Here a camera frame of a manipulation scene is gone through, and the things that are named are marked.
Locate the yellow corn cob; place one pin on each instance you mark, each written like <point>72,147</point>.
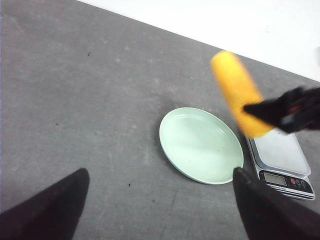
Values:
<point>238,89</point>

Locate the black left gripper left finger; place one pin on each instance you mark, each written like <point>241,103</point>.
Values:
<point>52,214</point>

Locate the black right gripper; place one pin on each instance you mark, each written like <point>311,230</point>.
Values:
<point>295,110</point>

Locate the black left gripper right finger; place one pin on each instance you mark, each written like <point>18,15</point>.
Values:
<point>268,215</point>

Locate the silver digital kitchen scale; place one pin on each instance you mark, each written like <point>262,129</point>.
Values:
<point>280,163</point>

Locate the green shallow plate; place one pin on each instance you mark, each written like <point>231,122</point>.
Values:
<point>200,145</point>

